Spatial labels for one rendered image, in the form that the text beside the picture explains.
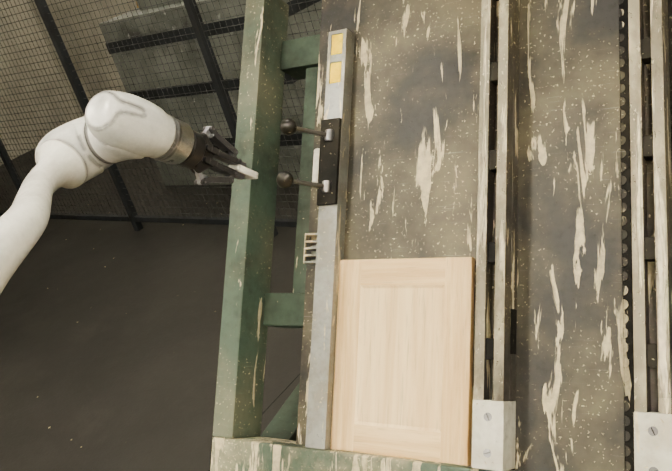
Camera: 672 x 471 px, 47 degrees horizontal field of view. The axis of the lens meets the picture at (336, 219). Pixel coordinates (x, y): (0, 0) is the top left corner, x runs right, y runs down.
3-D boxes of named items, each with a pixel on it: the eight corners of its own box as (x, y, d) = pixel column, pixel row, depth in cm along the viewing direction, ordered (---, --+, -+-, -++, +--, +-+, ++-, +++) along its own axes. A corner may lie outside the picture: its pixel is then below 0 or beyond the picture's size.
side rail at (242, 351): (241, 433, 189) (211, 436, 179) (271, 9, 208) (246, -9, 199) (261, 436, 186) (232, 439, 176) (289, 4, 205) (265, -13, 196)
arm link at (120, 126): (178, 102, 149) (129, 122, 155) (117, 72, 136) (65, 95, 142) (180, 154, 146) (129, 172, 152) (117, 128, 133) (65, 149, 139)
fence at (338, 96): (314, 446, 171) (304, 447, 167) (337, 38, 188) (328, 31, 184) (334, 448, 168) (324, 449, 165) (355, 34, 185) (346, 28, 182)
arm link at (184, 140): (138, 159, 151) (160, 167, 156) (172, 158, 147) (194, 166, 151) (146, 115, 153) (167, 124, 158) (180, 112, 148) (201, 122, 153)
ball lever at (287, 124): (329, 146, 179) (276, 135, 173) (330, 130, 180) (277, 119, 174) (337, 142, 176) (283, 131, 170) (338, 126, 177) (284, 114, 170)
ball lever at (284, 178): (326, 197, 177) (272, 188, 171) (327, 180, 178) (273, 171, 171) (334, 194, 174) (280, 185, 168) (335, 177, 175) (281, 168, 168)
